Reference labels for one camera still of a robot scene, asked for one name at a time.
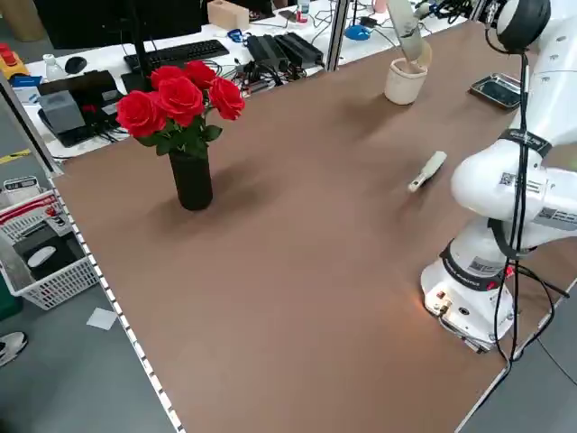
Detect beige hand brush black bristles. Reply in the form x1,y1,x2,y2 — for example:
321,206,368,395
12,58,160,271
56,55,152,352
408,151,448,194

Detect metal tray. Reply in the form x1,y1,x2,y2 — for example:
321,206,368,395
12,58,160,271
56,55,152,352
468,72,525,111

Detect beige plastic dustpan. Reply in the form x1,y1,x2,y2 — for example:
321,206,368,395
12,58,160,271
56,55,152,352
387,0,432,62

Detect black monitor with stand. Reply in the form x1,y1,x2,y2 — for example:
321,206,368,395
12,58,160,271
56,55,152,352
34,0,203,94

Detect brown cardboard box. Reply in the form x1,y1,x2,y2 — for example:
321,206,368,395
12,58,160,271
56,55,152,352
8,0,46,42

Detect black power brick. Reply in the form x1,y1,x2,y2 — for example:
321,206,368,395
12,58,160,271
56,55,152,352
274,32,325,64
246,34,289,67

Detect white digital scale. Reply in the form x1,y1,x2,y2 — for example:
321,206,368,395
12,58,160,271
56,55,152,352
2,175,41,207

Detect black keyboard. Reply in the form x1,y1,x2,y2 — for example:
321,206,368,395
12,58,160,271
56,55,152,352
124,39,229,71

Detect clear plastic bottle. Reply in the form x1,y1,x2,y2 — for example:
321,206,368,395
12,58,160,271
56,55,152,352
42,52,63,83

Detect white plastic basket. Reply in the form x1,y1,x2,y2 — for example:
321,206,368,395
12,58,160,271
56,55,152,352
0,189,101,312

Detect yellow box with red buttons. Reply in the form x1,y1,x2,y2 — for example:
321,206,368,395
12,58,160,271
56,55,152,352
0,42,29,85

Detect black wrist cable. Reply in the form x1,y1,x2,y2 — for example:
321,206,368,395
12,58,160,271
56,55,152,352
484,17,533,362

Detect green box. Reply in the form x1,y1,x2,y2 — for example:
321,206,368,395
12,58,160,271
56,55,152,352
0,270,24,322

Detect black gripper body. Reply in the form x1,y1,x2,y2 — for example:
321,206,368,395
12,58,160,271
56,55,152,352
431,0,474,22

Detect person's shoe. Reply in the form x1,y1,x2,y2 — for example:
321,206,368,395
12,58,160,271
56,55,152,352
0,331,29,367

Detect blue and white box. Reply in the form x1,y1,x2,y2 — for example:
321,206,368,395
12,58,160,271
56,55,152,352
9,74,44,106

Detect black arm base cable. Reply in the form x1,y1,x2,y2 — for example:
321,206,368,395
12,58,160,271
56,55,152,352
493,263,570,366

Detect red and white carton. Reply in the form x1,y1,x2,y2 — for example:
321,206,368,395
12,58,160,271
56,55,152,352
0,191,64,226

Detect black mouse pad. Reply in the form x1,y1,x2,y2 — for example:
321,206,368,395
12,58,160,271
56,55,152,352
12,225,86,281

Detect grey box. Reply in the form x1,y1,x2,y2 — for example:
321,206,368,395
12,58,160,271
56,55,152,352
40,89,86,135

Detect black desk device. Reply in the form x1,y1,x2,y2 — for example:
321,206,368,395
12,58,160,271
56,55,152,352
38,69,121,148

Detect white paper sheet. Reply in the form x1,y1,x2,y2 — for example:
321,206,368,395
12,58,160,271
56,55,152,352
86,308,117,331

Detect tangled black desk cables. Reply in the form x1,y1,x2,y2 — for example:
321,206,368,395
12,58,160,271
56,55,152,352
211,58,298,98

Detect aluminium post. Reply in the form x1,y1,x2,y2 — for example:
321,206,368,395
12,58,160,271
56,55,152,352
325,0,348,72

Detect white computer mouse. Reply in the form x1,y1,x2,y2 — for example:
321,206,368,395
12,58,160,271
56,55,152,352
26,245,58,268

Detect aluminium frame bar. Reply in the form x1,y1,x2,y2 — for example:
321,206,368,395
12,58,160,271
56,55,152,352
0,71,65,177

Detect blue rounded object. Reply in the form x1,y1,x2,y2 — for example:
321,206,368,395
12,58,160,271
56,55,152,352
344,24,374,42

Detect aluminium table edge rail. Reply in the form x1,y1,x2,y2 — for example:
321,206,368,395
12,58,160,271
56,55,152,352
48,174,187,433

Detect white desk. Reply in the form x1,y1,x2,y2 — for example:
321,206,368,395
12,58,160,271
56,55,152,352
24,0,468,159

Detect black cylindrical vase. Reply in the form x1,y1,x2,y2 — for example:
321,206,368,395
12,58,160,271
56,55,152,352
169,148,214,212

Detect red rose bouquet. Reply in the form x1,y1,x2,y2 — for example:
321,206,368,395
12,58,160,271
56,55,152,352
115,60,247,158

